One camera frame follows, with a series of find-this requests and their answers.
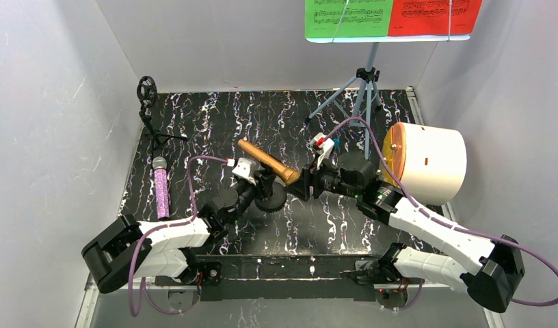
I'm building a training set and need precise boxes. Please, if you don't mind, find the gold microphone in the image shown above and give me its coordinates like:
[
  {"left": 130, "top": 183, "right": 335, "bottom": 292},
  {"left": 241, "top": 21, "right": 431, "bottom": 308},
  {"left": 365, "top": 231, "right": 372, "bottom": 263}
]
[{"left": 237, "top": 139, "right": 300, "bottom": 185}]

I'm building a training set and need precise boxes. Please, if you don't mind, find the black round-base mic stand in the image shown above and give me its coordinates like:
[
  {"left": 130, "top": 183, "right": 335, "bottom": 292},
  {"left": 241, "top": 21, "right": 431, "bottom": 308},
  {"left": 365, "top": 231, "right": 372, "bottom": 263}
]
[{"left": 254, "top": 169, "right": 287, "bottom": 213}]

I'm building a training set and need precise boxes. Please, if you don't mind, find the purple glitter microphone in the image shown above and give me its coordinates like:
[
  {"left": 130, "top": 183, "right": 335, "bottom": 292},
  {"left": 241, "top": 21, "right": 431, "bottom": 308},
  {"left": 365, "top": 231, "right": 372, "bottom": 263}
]
[{"left": 152, "top": 156, "right": 170, "bottom": 221}]

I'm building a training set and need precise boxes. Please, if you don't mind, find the black tripod mic stand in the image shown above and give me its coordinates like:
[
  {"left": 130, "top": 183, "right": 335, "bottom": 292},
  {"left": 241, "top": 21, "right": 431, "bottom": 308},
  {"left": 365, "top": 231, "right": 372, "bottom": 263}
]
[{"left": 136, "top": 76, "right": 188, "bottom": 152}]

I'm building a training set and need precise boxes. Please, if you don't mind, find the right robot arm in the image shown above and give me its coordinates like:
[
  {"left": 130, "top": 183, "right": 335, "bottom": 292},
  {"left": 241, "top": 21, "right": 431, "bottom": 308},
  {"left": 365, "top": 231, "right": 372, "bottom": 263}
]
[{"left": 285, "top": 152, "right": 524, "bottom": 313}]

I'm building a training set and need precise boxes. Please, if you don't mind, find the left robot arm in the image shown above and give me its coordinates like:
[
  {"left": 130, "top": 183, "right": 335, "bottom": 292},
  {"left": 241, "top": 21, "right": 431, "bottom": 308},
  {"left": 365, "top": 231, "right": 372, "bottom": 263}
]
[{"left": 81, "top": 169, "right": 287, "bottom": 294}]

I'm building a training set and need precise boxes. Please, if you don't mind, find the white drum orange head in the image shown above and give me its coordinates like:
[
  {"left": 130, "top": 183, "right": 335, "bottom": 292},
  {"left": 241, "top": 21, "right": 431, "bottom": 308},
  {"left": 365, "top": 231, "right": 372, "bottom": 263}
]
[{"left": 382, "top": 122, "right": 467, "bottom": 206}]

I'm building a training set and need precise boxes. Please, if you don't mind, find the grey tripod music stand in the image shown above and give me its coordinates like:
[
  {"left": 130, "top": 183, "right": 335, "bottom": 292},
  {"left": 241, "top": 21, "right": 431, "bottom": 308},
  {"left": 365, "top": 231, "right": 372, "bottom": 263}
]
[{"left": 304, "top": 43, "right": 382, "bottom": 159}]

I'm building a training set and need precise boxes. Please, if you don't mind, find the green sheet music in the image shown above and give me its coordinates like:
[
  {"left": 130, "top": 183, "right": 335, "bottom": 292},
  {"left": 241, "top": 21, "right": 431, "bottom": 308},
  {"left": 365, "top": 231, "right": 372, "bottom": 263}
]
[{"left": 304, "top": 0, "right": 393, "bottom": 39}]

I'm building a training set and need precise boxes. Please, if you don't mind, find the red sheet music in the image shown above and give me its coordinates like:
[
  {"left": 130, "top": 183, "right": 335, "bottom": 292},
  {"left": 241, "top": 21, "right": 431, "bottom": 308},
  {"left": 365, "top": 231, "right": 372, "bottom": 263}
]
[{"left": 388, "top": 0, "right": 482, "bottom": 37}]

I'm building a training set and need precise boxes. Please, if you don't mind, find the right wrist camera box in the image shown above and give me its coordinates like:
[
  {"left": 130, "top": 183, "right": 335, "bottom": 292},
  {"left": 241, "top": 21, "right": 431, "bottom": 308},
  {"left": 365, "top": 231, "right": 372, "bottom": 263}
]
[{"left": 308, "top": 132, "right": 335, "bottom": 170}]

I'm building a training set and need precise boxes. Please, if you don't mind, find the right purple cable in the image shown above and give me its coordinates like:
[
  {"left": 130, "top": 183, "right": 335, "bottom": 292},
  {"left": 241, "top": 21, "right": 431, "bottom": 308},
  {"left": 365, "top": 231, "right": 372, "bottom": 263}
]
[{"left": 316, "top": 116, "right": 558, "bottom": 308}]

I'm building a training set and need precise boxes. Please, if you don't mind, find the purple cable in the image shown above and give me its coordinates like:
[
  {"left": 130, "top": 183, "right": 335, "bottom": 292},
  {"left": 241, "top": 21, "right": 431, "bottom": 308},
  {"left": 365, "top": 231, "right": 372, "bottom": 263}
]
[
  {"left": 127, "top": 155, "right": 237, "bottom": 318},
  {"left": 316, "top": 116, "right": 558, "bottom": 308}
]

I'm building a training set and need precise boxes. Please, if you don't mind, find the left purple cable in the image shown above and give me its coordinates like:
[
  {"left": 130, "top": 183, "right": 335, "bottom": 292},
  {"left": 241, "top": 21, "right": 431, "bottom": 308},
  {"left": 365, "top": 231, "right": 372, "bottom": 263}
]
[{"left": 127, "top": 155, "right": 237, "bottom": 318}]

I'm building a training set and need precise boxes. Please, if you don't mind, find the aluminium base frame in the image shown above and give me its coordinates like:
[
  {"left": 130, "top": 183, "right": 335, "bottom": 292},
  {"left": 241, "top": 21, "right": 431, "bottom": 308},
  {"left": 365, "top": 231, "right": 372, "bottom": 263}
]
[{"left": 76, "top": 255, "right": 503, "bottom": 327}]

